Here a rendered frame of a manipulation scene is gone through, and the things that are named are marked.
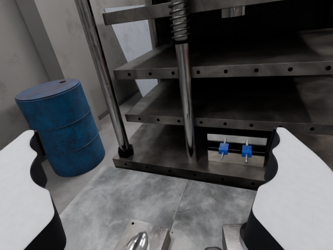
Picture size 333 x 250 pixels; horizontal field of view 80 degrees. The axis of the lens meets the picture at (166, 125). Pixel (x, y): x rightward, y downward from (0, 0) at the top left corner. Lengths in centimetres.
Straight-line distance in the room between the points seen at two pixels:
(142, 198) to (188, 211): 21
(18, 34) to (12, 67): 38
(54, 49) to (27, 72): 43
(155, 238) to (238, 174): 51
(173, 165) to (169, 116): 27
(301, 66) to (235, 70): 22
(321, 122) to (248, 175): 38
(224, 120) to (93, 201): 71
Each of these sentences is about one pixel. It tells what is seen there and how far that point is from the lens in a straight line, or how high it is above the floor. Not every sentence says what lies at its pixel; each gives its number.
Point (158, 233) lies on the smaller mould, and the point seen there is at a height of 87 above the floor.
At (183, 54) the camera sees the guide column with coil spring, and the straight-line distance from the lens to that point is 85.
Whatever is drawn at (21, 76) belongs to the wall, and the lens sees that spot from 294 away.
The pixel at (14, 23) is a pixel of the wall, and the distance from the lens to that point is 301.
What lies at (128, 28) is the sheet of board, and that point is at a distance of 380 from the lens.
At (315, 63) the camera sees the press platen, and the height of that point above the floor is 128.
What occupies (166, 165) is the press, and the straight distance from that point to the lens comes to 112.
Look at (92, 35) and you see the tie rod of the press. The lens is 102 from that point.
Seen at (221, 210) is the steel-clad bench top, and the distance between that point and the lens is 89.
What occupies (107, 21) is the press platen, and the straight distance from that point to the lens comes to 107.
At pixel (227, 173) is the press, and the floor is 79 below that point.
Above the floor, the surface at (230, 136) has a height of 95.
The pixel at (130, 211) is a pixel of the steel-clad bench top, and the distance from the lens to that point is 94.
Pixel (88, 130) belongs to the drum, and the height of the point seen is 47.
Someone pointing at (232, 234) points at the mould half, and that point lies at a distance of 71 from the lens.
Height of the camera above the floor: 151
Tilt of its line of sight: 30 degrees down
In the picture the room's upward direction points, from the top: 9 degrees counter-clockwise
